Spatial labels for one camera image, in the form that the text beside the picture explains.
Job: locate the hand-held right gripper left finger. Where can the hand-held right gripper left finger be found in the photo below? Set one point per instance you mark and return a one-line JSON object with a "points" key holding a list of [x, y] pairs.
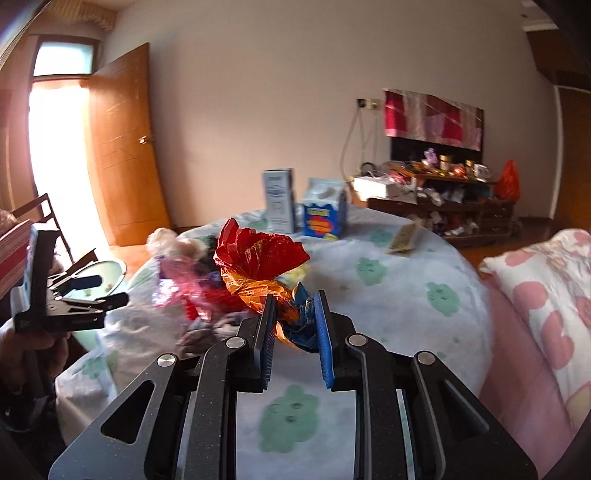
{"points": [[267, 341]]}

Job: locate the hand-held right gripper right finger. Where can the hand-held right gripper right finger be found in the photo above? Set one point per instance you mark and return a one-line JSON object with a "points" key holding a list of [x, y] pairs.
{"points": [[324, 341]]}

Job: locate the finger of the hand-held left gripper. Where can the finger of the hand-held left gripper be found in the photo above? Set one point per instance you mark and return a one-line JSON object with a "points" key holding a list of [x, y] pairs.
{"points": [[87, 280], [113, 301]]}

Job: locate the light blue enamel basin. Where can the light blue enamel basin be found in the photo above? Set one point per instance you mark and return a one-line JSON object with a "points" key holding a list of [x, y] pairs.
{"points": [[108, 272]]}

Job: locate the orange blue snack wrapper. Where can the orange blue snack wrapper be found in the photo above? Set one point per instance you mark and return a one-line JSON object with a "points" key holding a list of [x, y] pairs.
{"points": [[251, 288]]}

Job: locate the red foil wrapper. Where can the red foil wrapper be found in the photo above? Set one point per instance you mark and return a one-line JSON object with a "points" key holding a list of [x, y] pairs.
{"points": [[256, 247]]}

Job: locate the person's left hand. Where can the person's left hand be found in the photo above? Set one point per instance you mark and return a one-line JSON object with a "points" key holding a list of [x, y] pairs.
{"points": [[27, 346]]}

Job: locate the pink purple foil wrapper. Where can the pink purple foil wrapper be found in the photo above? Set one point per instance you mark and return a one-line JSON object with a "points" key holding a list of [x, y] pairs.
{"points": [[178, 286]]}

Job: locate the red striped cloth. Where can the red striped cloth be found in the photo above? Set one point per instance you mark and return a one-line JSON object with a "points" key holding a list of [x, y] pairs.
{"points": [[11, 258]]}

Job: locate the dark wooden chair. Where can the dark wooden chair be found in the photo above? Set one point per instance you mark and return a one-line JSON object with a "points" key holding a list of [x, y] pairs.
{"points": [[51, 212]]}

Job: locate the crumpled white tissue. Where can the crumpled white tissue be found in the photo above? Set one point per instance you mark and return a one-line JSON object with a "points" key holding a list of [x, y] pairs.
{"points": [[173, 242]]}

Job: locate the blue white gable carton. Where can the blue white gable carton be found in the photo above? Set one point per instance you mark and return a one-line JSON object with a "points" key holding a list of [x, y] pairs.
{"points": [[323, 217]]}

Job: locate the brown snack bar packet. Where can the brown snack bar packet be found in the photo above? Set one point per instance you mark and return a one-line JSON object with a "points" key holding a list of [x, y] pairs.
{"points": [[404, 240]]}

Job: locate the wooden door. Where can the wooden door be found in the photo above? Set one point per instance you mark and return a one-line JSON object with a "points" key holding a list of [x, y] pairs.
{"points": [[124, 152]]}

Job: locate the tall white grey carton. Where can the tall white grey carton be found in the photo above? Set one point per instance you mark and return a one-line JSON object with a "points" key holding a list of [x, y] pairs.
{"points": [[278, 201]]}

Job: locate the white flat box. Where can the white flat box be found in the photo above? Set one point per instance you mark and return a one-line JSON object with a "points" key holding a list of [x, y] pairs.
{"points": [[376, 187]]}

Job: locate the cluttered wooden cabinet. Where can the cluttered wooden cabinet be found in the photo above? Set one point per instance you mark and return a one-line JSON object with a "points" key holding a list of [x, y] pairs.
{"points": [[461, 212]]}

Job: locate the pink bedsheet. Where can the pink bedsheet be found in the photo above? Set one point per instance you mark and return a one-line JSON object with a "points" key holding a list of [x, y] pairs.
{"points": [[512, 383]]}

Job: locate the black television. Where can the black television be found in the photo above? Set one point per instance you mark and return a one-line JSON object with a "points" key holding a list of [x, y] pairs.
{"points": [[406, 152]]}

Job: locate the gold jar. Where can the gold jar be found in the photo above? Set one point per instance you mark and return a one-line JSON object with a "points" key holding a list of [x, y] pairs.
{"points": [[445, 162]]}

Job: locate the transom window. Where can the transom window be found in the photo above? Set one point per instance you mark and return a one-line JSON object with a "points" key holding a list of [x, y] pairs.
{"points": [[62, 57]]}

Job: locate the pink floral pillow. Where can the pink floral pillow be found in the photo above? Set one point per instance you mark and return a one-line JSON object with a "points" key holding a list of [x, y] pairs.
{"points": [[545, 286]]}

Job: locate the red plastic bag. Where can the red plastic bag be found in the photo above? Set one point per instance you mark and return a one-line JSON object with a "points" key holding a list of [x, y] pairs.
{"points": [[507, 182]]}

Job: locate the red pink patchwork cloth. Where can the red pink patchwork cloth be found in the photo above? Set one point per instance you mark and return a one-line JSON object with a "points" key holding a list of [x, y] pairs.
{"points": [[429, 117]]}

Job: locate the wooden wardrobe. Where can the wooden wardrobe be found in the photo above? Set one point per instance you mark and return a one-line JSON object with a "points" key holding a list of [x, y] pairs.
{"points": [[575, 161]]}

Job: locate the wall socket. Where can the wall socket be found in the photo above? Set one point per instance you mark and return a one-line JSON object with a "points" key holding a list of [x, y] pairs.
{"points": [[369, 105]]}

